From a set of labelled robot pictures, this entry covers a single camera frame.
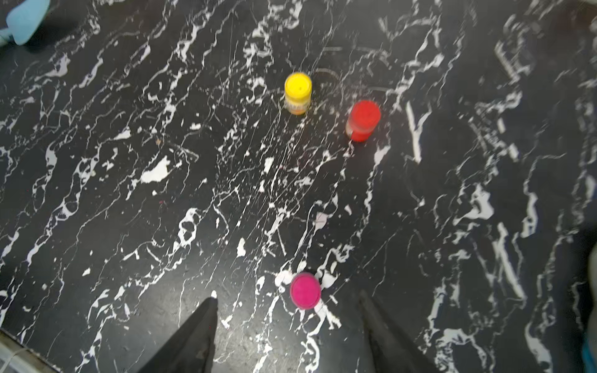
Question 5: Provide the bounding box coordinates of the yellow paint jar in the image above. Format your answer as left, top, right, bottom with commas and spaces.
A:
284, 72, 312, 115

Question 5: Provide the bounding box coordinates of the red paint jar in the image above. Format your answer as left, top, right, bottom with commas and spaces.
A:
345, 100, 381, 142

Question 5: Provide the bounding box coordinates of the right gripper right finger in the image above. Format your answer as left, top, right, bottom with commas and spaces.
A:
359, 291, 438, 372

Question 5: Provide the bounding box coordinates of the light blue garden trowel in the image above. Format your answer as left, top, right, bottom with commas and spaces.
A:
1, 0, 51, 47

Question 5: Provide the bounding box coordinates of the magenta jar lid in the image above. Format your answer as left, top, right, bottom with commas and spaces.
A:
290, 272, 321, 310

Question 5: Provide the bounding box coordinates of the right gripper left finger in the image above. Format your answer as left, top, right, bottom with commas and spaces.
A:
139, 297, 218, 373

